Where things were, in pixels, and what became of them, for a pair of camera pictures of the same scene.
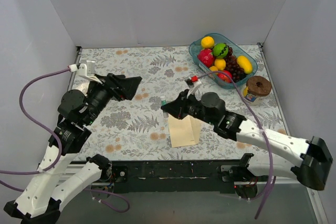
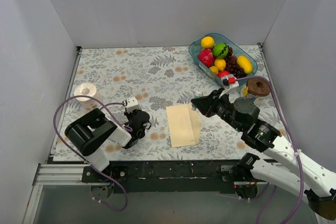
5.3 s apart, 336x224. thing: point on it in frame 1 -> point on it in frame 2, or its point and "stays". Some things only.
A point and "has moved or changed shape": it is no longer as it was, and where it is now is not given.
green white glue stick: [164, 102] has moved or changed shape
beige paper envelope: [184, 132] stays
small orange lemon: [213, 68] stays
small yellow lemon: [220, 63] stays
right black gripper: [184, 106] -> [213, 104]
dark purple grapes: [238, 73] stays
